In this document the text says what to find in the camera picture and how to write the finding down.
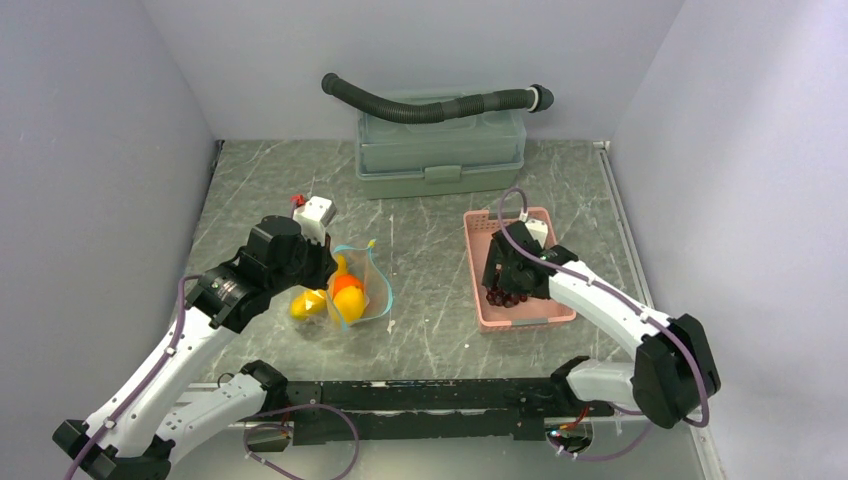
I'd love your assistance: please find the black corrugated hose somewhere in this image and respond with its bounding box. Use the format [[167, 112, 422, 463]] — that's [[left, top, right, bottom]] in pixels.
[[320, 72, 555, 126]]

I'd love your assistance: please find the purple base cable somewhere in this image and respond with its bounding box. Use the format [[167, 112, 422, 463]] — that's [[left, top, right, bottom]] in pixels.
[[242, 404, 361, 480]]

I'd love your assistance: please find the orange fruit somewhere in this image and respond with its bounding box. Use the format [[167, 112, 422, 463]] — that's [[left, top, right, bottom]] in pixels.
[[331, 274, 365, 297]]

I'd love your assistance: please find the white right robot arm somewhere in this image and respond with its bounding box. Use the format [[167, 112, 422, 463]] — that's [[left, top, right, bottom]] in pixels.
[[482, 221, 721, 429]]

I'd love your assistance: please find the yellow lemon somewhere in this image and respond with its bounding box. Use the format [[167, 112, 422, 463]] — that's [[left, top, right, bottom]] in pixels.
[[289, 289, 328, 321]]

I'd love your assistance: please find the pink perforated plastic basket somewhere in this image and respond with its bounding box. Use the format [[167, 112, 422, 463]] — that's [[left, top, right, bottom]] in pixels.
[[463, 210, 577, 333]]

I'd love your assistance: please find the clear zip top bag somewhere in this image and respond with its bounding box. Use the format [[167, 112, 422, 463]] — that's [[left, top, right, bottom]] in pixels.
[[307, 239, 394, 330]]

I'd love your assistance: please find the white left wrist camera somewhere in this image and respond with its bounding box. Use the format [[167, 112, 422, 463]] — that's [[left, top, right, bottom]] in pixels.
[[291, 195, 337, 246]]

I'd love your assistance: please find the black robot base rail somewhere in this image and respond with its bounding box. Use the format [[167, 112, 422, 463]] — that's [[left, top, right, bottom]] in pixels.
[[252, 378, 613, 446]]

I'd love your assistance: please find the green plastic storage box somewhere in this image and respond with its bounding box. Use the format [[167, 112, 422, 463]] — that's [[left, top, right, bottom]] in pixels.
[[355, 110, 526, 199]]

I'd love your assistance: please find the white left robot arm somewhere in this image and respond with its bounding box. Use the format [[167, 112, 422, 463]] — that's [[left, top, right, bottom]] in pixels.
[[52, 207, 337, 479]]

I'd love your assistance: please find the yellow bell pepper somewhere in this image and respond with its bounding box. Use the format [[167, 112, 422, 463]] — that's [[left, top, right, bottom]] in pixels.
[[334, 254, 349, 277]]

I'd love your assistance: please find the yellow mango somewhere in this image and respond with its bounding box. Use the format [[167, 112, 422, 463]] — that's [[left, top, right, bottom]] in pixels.
[[329, 286, 367, 326]]

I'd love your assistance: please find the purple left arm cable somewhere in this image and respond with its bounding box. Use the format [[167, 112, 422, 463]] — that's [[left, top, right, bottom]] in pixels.
[[62, 274, 203, 480]]

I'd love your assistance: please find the dark red grape bunch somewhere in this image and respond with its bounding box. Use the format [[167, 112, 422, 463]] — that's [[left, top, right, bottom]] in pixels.
[[485, 287, 529, 308]]

